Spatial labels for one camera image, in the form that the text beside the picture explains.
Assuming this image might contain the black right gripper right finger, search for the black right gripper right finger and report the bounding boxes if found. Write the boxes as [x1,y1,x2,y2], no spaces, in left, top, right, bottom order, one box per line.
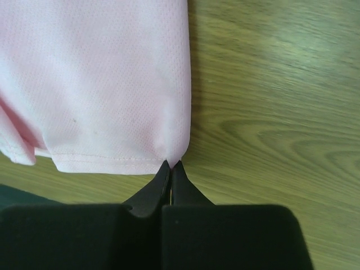
[161,163,313,269]

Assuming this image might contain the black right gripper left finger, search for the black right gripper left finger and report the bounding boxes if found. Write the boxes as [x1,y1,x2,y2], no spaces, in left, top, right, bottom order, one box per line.
[1,162,170,269]

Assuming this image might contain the pink t shirt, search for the pink t shirt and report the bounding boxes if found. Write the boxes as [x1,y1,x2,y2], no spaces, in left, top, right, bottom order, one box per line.
[1,1,191,174]

